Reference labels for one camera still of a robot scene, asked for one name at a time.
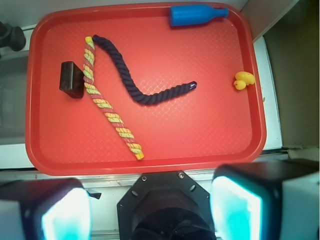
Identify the blue plastic bottle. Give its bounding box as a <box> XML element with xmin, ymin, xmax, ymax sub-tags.
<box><xmin>169</xmin><ymin>4</ymin><xmax>229</xmax><ymax>27</ymax></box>

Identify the black knob clamp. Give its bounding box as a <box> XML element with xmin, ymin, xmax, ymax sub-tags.
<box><xmin>0</xmin><ymin>22</ymin><xmax>26</xmax><ymax>52</ymax></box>

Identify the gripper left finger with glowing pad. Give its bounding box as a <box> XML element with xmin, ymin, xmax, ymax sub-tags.
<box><xmin>0</xmin><ymin>178</ymin><xmax>92</xmax><ymax>240</ymax></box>

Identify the multicolored yellow red rope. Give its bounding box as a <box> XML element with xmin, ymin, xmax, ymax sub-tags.
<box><xmin>82</xmin><ymin>36</ymin><xmax>146</xmax><ymax>161</ymax></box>

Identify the dark brown block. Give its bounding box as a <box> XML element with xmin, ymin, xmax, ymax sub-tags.
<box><xmin>59</xmin><ymin>61</ymin><xmax>84</xmax><ymax>99</ymax></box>

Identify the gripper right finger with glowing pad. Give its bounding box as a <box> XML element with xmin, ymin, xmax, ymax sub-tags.
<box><xmin>209</xmin><ymin>159</ymin><xmax>320</xmax><ymax>240</ymax></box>

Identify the red plastic tray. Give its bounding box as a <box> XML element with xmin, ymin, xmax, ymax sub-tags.
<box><xmin>25</xmin><ymin>2</ymin><xmax>267</xmax><ymax>176</ymax></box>

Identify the dark navy rope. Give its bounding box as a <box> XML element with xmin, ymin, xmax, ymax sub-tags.
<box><xmin>92</xmin><ymin>34</ymin><xmax>198</xmax><ymax>106</ymax></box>

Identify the yellow rubber duck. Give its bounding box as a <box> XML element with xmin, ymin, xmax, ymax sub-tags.
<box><xmin>233</xmin><ymin>71</ymin><xmax>256</xmax><ymax>91</ymax></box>

